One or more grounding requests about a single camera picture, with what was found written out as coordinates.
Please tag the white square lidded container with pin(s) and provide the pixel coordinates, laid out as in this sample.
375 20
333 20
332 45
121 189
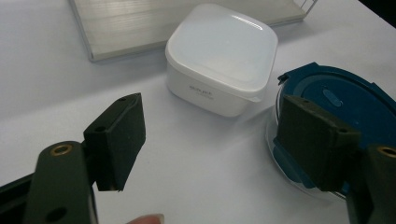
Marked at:
218 53

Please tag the blue round lid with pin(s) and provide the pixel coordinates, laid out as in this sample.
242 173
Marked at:
351 102

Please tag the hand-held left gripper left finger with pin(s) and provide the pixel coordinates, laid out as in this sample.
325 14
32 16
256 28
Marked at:
120 140

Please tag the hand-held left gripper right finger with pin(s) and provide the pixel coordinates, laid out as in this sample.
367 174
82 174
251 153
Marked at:
311 146

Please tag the clear acrylic stand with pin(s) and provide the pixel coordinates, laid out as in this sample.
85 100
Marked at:
306 4

